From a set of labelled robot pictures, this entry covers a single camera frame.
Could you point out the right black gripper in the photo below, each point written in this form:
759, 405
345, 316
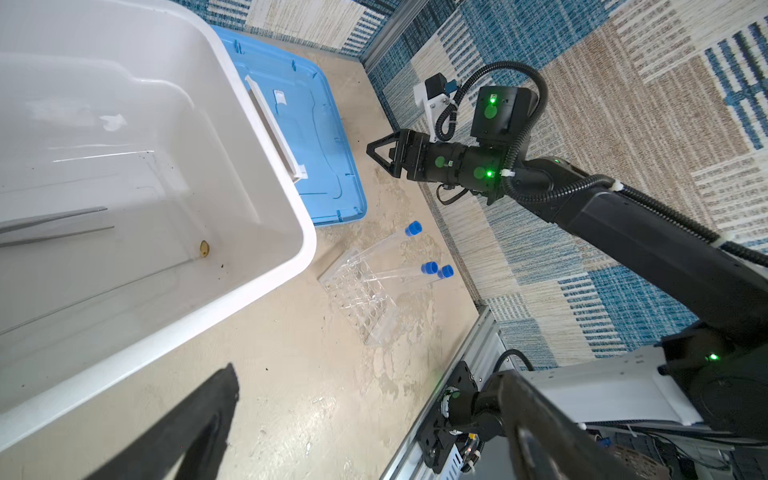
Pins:
410, 152

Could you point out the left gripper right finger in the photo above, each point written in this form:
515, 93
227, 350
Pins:
546, 444

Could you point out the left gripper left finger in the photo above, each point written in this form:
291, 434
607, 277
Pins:
190, 439

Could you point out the blue-capped test tube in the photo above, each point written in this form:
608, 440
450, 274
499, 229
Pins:
394, 239
443, 273
425, 270

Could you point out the blue plastic lid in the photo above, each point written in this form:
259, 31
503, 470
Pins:
301, 100

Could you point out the white plastic bin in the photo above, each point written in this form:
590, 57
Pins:
135, 106

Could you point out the metal tweezers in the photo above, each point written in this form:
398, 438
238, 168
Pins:
48, 227

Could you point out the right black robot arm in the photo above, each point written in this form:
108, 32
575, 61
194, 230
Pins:
713, 372

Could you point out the clear test tube rack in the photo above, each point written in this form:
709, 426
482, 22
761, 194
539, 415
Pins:
361, 297

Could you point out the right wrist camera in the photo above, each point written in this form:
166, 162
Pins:
438, 99

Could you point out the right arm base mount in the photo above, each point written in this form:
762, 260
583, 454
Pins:
463, 417

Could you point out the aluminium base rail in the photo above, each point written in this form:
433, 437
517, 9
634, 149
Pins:
480, 350

